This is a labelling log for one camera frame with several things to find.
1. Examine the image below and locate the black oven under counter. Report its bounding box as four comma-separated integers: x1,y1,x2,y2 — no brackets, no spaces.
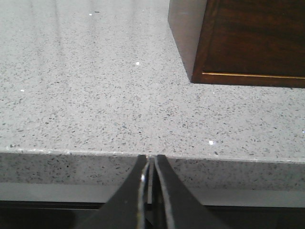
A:
0,201,305,229

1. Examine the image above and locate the lower wooden drawer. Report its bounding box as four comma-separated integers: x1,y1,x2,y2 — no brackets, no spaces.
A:
203,0,305,77

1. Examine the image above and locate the dark wooden drawer cabinet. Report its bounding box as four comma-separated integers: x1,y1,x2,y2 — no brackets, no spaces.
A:
168,0,305,88

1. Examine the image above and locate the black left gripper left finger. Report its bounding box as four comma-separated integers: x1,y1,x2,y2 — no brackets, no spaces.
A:
77,155,150,229

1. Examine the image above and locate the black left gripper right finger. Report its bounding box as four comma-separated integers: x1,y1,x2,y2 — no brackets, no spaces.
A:
152,155,230,229

